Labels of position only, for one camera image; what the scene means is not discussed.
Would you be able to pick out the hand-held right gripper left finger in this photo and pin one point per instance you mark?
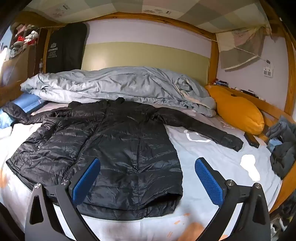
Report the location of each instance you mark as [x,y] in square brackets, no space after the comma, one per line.
[86,180]

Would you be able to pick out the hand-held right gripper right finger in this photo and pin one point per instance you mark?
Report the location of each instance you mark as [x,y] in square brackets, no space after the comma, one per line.
[208,183]

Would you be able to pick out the black puffer jacket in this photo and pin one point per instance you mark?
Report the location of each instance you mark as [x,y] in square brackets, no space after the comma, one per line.
[115,143]

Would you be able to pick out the dark grey clothes pile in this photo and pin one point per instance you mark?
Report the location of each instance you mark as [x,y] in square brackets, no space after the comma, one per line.
[284,150]

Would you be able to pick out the orange pillow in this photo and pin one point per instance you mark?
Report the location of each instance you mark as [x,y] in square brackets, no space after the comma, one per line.
[235,109]

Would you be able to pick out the blue pillow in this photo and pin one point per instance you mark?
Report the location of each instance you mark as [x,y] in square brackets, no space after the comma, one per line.
[25,103]

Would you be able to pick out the row of small trinkets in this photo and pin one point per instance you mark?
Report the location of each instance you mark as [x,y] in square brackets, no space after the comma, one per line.
[247,91]

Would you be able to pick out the grey duvet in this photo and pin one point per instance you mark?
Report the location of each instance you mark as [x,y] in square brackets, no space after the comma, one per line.
[115,81]

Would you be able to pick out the black garment bag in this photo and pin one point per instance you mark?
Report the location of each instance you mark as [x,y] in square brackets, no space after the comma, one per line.
[67,51]

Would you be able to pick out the cardboard box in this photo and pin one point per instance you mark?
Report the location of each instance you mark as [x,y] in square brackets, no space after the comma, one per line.
[13,69]

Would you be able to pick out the green headboard panel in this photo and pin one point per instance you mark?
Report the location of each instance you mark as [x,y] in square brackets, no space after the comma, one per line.
[138,55]

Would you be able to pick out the grey hanging cloth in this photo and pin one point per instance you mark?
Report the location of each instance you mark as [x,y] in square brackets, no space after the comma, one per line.
[240,46]

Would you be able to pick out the pile of plush toys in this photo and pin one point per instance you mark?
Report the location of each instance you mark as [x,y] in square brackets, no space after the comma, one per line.
[27,37]

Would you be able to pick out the checkered patchwork cloth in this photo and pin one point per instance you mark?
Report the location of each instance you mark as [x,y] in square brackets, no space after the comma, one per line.
[185,9]

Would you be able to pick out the wooden bed frame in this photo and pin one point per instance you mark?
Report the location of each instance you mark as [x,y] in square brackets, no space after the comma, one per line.
[277,111]

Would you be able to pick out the white wall socket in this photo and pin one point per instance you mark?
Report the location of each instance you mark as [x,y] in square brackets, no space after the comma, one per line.
[268,71]

